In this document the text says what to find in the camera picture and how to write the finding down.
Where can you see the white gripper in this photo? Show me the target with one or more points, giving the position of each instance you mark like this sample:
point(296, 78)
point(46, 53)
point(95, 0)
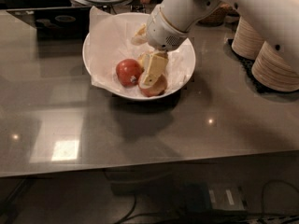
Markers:
point(160, 33)

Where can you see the red apple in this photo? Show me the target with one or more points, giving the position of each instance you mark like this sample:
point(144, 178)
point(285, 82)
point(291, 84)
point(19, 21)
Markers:
point(128, 72)

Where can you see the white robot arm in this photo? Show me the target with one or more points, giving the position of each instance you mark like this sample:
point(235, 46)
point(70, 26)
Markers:
point(277, 21)

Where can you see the yellow-red apple back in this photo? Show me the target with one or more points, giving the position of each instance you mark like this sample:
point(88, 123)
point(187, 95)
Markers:
point(141, 59)

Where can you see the yellow-red apple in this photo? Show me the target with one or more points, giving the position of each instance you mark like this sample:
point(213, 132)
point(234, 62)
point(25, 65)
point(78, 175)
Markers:
point(158, 88)
point(141, 59)

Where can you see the white bowl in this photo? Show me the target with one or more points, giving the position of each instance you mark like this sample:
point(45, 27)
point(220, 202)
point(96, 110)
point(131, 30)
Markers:
point(96, 62)

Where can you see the yellow-red apple front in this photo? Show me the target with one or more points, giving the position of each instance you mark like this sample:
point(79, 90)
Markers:
point(158, 88)

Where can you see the white tissue paper liner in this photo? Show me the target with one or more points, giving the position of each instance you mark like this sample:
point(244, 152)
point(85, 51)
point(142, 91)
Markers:
point(109, 41)

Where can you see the glass jar of cereal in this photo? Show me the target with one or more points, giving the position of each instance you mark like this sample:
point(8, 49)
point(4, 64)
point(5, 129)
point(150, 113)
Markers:
point(217, 17)

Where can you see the black laptop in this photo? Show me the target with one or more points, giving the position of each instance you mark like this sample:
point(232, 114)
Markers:
point(55, 22)

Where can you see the far stack of paper bowls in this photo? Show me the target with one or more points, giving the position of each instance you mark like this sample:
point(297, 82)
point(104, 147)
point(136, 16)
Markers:
point(247, 42)

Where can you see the stack of paper bowls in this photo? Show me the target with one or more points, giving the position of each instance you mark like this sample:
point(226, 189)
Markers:
point(272, 71)
point(247, 42)

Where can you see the black tray mat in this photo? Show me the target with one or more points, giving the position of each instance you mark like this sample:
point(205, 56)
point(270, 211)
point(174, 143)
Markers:
point(247, 64)

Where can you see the near stack of paper bowls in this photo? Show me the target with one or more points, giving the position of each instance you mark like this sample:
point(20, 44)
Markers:
point(272, 71)

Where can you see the black box under table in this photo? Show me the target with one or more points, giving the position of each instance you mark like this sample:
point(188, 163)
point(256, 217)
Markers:
point(218, 199)

